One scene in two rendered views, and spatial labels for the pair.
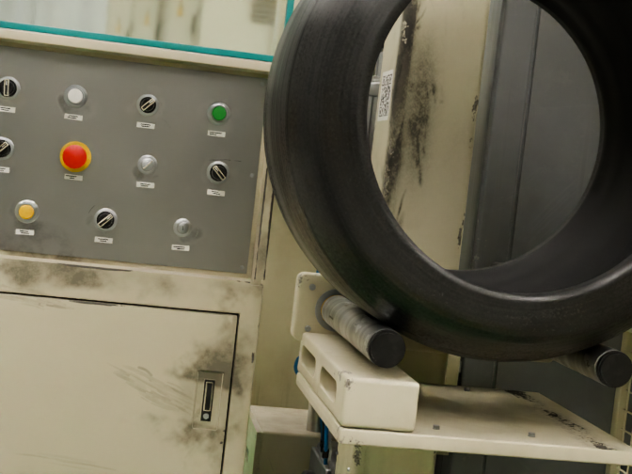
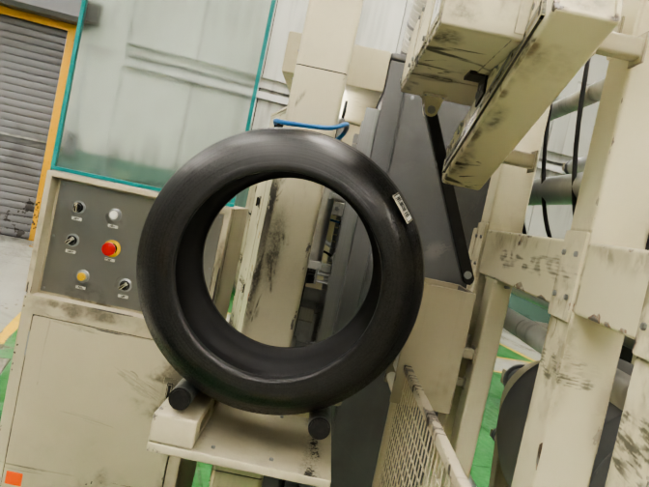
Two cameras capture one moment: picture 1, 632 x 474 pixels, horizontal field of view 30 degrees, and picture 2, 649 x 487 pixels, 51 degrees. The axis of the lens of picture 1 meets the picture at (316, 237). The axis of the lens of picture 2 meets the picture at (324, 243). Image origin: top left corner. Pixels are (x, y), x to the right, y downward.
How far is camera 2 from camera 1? 0.58 m
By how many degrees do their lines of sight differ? 9
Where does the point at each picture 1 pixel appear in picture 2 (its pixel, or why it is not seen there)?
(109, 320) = (117, 342)
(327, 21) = (159, 206)
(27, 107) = (88, 218)
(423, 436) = (196, 453)
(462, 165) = (296, 283)
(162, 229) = not seen: hidden behind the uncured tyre
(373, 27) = (182, 213)
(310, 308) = not seen: hidden behind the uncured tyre
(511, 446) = (249, 466)
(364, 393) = (163, 423)
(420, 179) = (270, 288)
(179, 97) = not seen: hidden behind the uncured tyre
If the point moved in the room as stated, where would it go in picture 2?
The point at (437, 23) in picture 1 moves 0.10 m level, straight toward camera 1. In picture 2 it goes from (289, 199) to (276, 196)
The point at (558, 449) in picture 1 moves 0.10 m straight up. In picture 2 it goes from (278, 472) to (289, 422)
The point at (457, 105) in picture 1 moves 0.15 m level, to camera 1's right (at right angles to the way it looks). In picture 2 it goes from (296, 247) to (355, 260)
